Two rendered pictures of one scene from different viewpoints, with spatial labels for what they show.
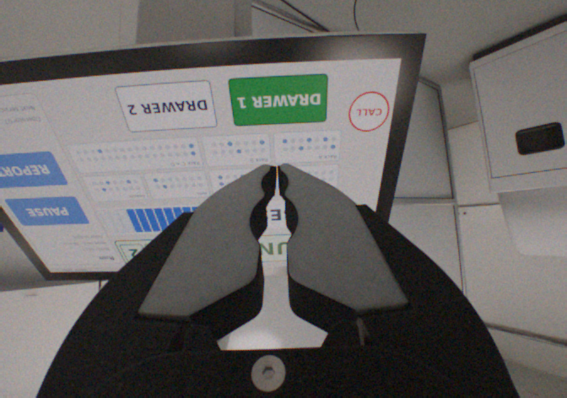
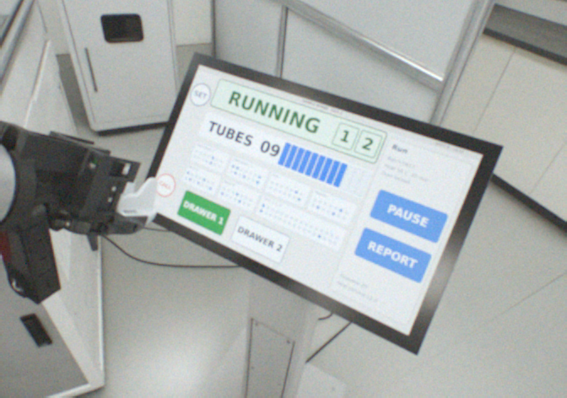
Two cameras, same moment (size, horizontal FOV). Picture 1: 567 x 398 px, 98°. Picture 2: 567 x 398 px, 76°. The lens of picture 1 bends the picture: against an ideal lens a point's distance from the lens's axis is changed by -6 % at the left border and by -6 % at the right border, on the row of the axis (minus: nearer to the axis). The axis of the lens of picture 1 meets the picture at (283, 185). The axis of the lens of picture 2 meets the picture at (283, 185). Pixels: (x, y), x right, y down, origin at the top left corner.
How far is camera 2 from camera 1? 45 cm
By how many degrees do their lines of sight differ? 38
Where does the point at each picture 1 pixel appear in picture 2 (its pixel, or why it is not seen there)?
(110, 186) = (334, 210)
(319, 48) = (175, 228)
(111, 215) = (354, 187)
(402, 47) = not seen: hidden behind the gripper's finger
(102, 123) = (303, 250)
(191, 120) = (251, 224)
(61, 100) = (316, 276)
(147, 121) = (275, 237)
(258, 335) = not seen: outside the picture
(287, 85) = (196, 217)
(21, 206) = (427, 230)
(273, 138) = (215, 192)
